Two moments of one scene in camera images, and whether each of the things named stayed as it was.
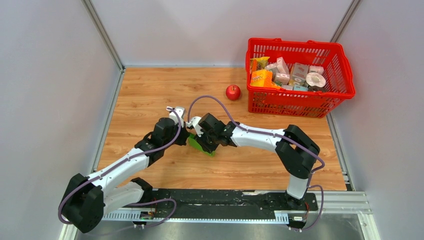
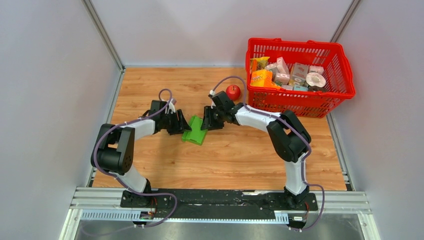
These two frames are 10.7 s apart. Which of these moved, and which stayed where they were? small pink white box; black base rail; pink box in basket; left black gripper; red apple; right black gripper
Moved: left black gripper; right black gripper
Stayed: small pink white box; red apple; pink box in basket; black base rail
